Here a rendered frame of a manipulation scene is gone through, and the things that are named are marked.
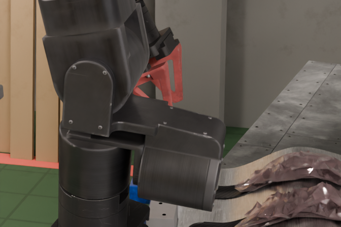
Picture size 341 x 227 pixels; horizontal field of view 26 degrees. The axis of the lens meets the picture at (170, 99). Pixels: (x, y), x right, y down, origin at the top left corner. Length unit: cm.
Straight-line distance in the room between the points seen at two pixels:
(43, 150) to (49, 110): 18
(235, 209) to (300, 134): 44
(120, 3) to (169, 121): 10
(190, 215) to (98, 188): 45
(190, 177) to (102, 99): 9
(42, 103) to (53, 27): 270
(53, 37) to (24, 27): 269
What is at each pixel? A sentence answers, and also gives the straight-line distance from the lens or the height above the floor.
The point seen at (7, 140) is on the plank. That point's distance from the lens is 337.
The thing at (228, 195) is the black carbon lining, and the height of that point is 85.
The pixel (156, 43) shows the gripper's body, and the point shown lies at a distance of 94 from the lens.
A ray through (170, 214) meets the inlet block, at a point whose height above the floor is 88.
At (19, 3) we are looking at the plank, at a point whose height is 67.
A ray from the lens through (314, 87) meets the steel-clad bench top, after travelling 171.
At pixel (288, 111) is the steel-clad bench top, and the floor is 80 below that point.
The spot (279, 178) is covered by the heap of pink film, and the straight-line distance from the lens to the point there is 103.
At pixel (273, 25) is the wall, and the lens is 343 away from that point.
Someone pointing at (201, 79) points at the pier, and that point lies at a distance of 337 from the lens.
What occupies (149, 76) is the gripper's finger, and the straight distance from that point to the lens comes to 94.
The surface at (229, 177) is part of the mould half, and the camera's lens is 112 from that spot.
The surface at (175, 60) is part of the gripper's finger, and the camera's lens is 102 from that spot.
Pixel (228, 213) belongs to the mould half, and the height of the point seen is 86.
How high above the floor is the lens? 134
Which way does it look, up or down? 20 degrees down
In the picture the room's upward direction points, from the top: straight up
